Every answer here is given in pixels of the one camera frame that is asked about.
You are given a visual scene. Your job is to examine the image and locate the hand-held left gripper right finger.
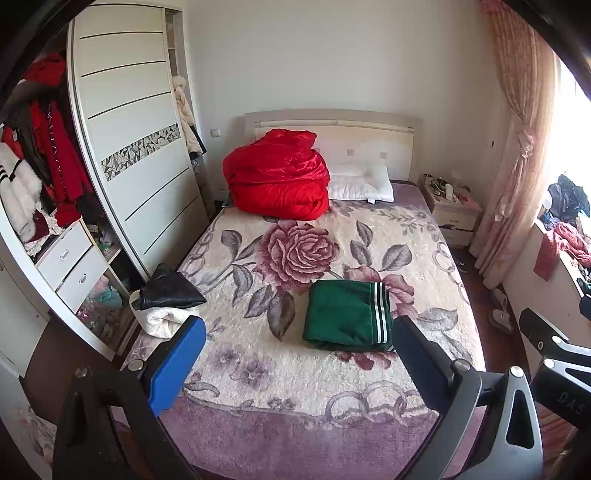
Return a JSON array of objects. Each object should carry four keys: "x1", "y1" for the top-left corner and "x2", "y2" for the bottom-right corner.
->
[{"x1": 392, "y1": 315, "x2": 543, "y2": 480}]

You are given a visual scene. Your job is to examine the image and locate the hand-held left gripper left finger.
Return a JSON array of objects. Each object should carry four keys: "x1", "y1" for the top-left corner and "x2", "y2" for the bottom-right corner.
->
[{"x1": 53, "y1": 316, "x2": 207, "y2": 480}]

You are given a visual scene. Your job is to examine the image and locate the green varsity jacket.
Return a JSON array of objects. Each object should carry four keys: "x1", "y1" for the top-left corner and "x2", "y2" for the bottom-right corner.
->
[{"x1": 302, "y1": 279, "x2": 397, "y2": 354}]

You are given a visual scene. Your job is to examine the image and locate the dark clothes pile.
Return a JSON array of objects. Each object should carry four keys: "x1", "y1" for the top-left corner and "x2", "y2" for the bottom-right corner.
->
[{"x1": 547, "y1": 174, "x2": 591, "y2": 227}]

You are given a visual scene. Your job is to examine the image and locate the white slippers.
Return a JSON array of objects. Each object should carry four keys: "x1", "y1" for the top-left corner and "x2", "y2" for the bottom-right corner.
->
[{"x1": 489, "y1": 288, "x2": 514, "y2": 334}]

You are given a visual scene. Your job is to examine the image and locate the white fleece cloth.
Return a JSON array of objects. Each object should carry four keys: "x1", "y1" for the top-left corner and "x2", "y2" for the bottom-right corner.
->
[{"x1": 129, "y1": 290, "x2": 204, "y2": 340}]

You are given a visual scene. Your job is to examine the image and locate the white desk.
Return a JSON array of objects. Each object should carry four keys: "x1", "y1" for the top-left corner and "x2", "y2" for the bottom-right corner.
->
[{"x1": 502, "y1": 220, "x2": 591, "y2": 356}]

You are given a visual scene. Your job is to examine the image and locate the red cloth pile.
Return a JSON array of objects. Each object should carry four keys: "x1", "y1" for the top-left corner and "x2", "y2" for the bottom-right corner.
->
[{"x1": 536, "y1": 222, "x2": 591, "y2": 281}]

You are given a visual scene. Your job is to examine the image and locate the black leather garment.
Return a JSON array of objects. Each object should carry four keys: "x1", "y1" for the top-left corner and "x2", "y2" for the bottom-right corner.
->
[{"x1": 139, "y1": 263, "x2": 207, "y2": 311}]

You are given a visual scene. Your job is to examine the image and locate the floral pink blanket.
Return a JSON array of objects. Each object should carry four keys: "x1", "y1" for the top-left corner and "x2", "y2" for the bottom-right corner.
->
[{"x1": 121, "y1": 200, "x2": 485, "y2": 480}]

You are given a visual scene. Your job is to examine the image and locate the white wardrobe drawer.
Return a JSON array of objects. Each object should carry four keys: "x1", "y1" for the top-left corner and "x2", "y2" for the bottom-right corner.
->
[
  {"x1": 56, "y1": 251, "x2": 110, "y2": 315},
  {"x1": 37, "y1": 224, "x2": 93, "y2": 291}
]

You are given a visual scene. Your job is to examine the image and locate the white nightstand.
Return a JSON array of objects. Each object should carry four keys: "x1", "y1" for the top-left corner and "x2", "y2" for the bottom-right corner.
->
[{"x1": 422, "y1": 173, "x2": 483, "y2": 250}]

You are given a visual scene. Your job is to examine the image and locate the purple bed sheet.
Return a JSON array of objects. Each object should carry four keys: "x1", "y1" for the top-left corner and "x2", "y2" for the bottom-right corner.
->
[{"x1": 390, "y1": 180, "x2": 431, "y2": 210}]

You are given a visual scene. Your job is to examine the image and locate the pink patterned curtain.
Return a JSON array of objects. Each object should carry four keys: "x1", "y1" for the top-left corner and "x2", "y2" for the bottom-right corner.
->
[{"x1": 475, "y1": 0, "x2": 559, "y2": 278}]

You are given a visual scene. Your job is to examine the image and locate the white pillow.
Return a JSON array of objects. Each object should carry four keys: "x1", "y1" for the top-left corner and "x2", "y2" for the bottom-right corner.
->
[{"x1": 327, "y1": 164, "x2": 394, "y2": 204}]

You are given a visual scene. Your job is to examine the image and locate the red duvet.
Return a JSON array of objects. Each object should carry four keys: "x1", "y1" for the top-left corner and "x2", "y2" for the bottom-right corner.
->
[{"x1": 222, "y1": 129, "x2": 331, "y2": 221}]

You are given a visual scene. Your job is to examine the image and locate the white wardrobe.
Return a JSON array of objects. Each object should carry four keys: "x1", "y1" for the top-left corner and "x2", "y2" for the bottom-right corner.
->
[{"x1": 0, "y1": 0, "x2": 211, "y2": 374}]

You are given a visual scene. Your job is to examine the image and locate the beige bed headboard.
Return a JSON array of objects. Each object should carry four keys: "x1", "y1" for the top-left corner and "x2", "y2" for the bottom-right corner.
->
[{"x1": 244, "y1": 109, "x2": 423, "y2": 183}]

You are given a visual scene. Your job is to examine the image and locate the white fur coat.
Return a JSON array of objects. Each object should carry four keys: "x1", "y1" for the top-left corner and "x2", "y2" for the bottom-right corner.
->
[{"x1": 0, "y1": 142, "x2": 43, "y2": 243}]

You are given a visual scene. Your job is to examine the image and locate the red hanging coat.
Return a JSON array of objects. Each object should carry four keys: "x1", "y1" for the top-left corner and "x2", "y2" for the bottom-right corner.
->
[{"x1": 23, "y1": 53, "x2": 93, "y2": 227}]

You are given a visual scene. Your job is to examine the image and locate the white hanging jacket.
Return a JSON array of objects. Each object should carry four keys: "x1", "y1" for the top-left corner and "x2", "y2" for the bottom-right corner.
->
[{"x1": 172, "y1": 75, "x2": 205, "y2": 157}]

